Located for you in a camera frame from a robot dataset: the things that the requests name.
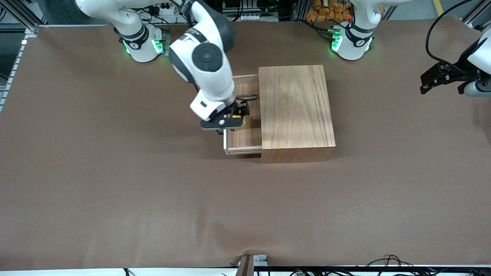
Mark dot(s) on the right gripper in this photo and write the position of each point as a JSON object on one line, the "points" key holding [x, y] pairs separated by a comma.
{"points": [[241, 109]]}

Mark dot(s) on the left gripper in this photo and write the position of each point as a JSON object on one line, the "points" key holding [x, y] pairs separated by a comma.
{"points": [[456, 72]]}

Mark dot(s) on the yellow block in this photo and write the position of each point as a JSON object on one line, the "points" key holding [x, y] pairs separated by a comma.
{"points": [[241, 127]]}

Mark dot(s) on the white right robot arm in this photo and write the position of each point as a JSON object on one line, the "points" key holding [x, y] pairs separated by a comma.
{"points": [[207, 65]]}

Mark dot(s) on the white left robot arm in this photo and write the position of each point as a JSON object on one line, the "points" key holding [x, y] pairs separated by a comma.
{"points": [[356, 36]]}

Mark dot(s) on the wooden cabinet box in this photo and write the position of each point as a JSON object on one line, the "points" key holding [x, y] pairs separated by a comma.
{"points": [[297, 111]]}

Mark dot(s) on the brown table cover sheet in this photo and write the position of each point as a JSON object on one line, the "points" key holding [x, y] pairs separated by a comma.
{"points": [[191, 211]]}

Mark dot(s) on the white power strip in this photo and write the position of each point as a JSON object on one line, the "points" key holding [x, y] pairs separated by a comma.
{"points": [[163, 7]]}

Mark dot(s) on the orange objects pile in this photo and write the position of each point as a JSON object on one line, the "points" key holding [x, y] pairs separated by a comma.
{"points": [[326, 11]]}

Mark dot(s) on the aluminium frame bracket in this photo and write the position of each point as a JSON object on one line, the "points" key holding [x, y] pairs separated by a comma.
{"points": [[249, 264]]}

